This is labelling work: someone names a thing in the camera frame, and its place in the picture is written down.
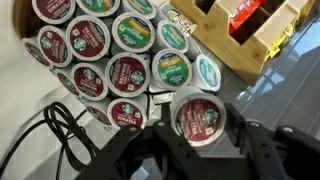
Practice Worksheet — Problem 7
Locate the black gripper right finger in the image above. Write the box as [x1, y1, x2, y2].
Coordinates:
[224, 103, 248, 150]

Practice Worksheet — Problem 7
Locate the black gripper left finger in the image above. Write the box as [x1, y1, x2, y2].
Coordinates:
[161, 103, 171, 126]

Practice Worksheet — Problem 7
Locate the red Sumatra coffee pod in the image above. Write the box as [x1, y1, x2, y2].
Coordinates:
[171, 86, 226, 147]

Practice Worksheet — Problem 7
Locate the bamboo tea bag organizer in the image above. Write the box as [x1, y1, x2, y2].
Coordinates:
[170, 0, 319, 86]

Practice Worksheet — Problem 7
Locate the wire coffee pod carousel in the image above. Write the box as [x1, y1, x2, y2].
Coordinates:
[19, 0, 221, 132]

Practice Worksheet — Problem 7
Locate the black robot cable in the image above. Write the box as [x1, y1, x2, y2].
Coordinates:
[0, 101, 101, 180]

